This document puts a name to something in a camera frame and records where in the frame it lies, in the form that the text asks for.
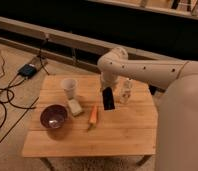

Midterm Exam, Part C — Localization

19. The black eraser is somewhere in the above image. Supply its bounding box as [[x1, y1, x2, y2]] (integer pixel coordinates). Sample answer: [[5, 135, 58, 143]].
[[102, 87, 115, 110]]

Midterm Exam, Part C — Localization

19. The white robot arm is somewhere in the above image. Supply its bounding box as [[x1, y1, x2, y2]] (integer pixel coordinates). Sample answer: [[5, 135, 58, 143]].
[[97, 47, 198, 171]]

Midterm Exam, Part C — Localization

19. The white ceramic cup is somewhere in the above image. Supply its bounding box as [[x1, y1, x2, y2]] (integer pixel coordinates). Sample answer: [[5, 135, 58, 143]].
[[61, 78, 77, 99]]

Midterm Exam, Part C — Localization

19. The purple ceramic bowl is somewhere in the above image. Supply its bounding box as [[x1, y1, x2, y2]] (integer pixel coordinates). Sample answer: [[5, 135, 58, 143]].
[[40, 104, 68, 129]]

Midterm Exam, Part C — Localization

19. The long wooden beam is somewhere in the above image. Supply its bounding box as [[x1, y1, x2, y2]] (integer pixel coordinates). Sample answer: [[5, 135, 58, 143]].
[[0, 14, 198, 74]]

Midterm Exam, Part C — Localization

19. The orange carrot toy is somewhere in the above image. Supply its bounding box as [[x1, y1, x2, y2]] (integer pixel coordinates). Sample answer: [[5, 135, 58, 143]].
[[88, 105, 98, 130]]

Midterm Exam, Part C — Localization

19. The white block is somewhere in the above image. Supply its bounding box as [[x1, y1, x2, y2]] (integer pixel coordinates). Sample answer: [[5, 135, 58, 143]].
[[68, 99, 83, 116]]

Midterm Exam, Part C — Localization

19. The wooden table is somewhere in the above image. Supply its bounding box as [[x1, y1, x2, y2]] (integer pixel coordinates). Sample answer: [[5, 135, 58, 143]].
[[22, 75, 157, 157]]

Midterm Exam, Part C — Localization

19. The black power adapter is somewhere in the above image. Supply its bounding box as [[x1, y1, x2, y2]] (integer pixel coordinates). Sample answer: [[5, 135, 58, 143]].
[[18, 64, 37, 79]]

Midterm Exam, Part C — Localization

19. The black floor cable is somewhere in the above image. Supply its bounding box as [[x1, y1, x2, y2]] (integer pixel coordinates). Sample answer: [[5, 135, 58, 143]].
[[0, 36, 50, 153]]

